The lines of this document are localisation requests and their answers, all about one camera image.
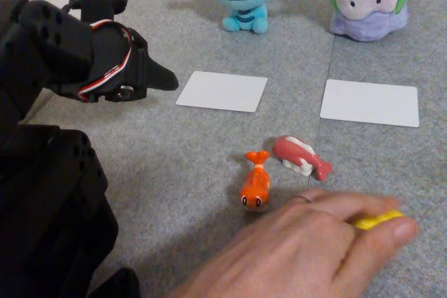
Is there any pink tuna sushi figure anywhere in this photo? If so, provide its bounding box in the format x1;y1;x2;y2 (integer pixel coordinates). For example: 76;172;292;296
272;135;333;182

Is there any white rectangular card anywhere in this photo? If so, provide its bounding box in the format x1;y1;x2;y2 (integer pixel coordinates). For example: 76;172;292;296
319;79;420;128
175;70;269;114

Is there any orange shrimp sushi figure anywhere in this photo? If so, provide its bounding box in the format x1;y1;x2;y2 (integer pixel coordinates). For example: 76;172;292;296
239;150;272;212

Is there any red white gripper servo wire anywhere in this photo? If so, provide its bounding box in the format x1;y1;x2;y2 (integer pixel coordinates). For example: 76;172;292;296
78;18;134;103

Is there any purple Goomy plush toy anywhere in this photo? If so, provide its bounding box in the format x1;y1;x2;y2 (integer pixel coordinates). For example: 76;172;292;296
321;0;420;43

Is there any person's hand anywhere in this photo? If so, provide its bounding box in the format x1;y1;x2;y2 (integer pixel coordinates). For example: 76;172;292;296
167;188;420;298

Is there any yellow egg sushi figure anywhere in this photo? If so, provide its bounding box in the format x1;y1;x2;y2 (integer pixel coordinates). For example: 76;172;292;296
351;209;406;232

